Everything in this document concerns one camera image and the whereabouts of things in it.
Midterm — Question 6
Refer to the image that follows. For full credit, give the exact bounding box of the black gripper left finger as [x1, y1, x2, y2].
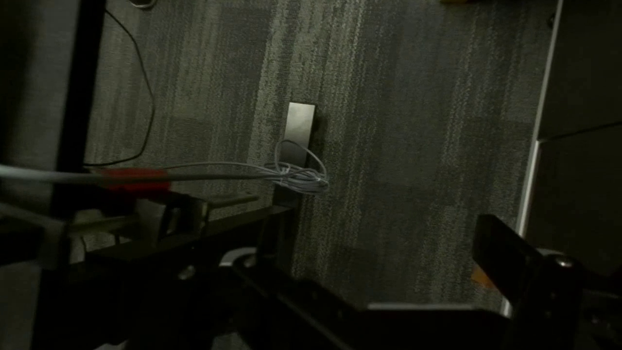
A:
[123, 207, 366, 350]

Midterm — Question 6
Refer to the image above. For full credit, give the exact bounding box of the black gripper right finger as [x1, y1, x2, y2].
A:
[471, 212, 622, 350]

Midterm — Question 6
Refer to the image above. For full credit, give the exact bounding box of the black workbench drawer cabinet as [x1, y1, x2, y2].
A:
[533, 0, 622, 142]

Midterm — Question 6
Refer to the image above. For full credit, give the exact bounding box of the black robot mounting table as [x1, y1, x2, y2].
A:
[0, 0, 307, 350]

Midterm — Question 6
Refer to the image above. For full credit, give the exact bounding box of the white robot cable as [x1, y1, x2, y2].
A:
[0, 139, 333, 197]

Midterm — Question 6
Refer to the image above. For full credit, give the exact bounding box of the thin black floor cable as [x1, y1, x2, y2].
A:
[84, 0, 160, 170]

